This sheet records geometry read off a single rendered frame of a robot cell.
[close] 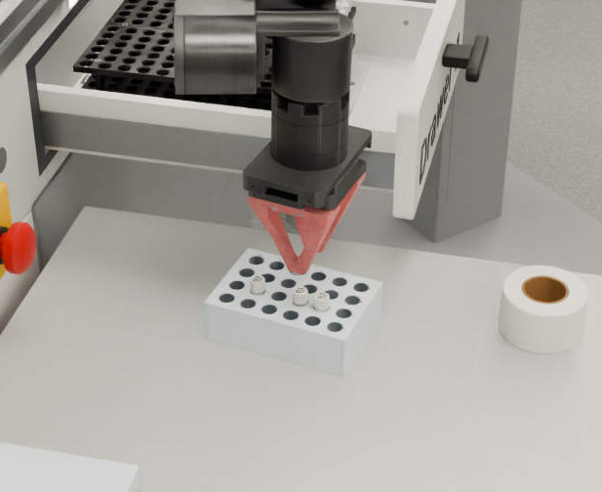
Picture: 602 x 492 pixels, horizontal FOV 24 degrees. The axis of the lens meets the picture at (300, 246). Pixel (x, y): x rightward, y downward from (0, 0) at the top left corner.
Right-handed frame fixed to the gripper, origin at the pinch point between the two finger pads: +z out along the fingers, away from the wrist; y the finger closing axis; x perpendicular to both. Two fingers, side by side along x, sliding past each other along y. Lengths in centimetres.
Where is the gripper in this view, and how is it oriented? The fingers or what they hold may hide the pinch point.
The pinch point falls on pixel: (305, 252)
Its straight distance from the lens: 111.0
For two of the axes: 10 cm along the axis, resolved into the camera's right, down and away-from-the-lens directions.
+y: -4.0, 5.1, -7.6
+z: -0.2, 8.3, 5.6
